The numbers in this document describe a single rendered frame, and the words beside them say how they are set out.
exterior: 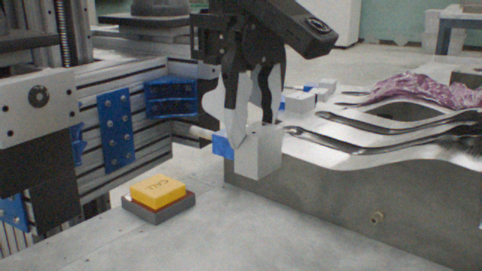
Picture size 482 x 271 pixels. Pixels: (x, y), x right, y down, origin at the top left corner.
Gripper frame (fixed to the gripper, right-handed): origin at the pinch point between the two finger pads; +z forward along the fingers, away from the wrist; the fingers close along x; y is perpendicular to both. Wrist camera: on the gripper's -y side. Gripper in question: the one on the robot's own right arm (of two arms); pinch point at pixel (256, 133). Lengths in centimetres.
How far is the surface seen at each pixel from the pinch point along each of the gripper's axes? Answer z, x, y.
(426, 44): 77, -658, 170
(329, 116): 6.4, -30.1, 5.8
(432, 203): 7.2, -10.1, -18.6
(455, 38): 66, -662, 131
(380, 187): 7.1, -10.1, -12.2
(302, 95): 3.3, -29.4, 11.5
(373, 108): 7.6, -43.7, 3.1
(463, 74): 8, -96, -2
